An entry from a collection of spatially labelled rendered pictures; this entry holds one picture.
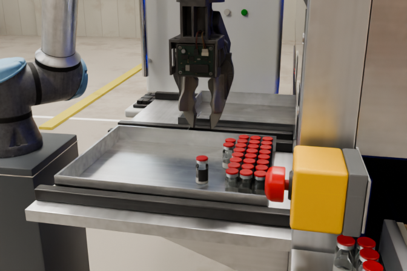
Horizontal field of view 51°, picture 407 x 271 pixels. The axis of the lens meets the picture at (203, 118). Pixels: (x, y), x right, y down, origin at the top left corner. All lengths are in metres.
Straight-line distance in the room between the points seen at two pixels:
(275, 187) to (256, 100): 0.75
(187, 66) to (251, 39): 0.93
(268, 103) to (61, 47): 0.57
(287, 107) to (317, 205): 0.75
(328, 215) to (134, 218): 0.30
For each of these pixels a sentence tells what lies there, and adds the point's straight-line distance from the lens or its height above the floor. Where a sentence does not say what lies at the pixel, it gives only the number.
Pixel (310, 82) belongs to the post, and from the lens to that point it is 0.51.
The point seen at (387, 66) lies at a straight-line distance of 0.51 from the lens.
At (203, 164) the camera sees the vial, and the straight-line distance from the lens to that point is 0.72.
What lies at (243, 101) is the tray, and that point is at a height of 0.89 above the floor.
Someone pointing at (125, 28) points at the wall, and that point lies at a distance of 10.03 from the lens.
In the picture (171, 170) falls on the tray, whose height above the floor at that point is 0.88.
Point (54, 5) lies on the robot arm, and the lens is 1.10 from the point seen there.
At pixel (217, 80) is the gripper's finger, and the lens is 0.66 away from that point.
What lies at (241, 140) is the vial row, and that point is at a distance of 0.80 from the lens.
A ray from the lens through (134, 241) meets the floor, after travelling 2.19.
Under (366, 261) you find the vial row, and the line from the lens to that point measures 0.51.
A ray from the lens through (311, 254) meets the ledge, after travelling 0.59.
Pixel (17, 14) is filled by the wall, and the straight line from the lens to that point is 11.13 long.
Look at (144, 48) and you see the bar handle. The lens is 1.55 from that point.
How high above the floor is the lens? 1.21
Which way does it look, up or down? 18 degrees down
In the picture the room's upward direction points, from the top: straight up
